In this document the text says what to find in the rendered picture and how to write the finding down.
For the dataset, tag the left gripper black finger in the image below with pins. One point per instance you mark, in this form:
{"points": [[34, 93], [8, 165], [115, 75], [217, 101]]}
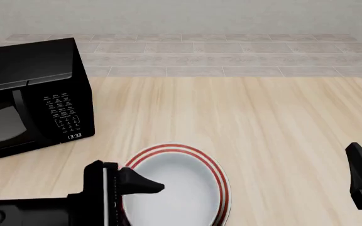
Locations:
{"points": [[137, 186]]}

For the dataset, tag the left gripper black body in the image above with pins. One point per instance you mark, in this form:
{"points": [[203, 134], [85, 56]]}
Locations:
{"points": [[94, 188]]}

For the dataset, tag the white bowl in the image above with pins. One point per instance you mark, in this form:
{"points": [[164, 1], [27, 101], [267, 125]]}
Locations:
{"points": [[181, 188]]}

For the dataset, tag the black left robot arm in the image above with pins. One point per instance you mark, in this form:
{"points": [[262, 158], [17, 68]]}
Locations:
{"points": [[30, 212]]}

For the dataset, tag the white plate with red rings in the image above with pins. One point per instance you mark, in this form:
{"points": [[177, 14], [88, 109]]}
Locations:
{"points": [[224, 182]]}

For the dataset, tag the black microwave oven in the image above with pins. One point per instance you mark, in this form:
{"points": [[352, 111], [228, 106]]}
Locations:
{"points": [[27, 70]]}

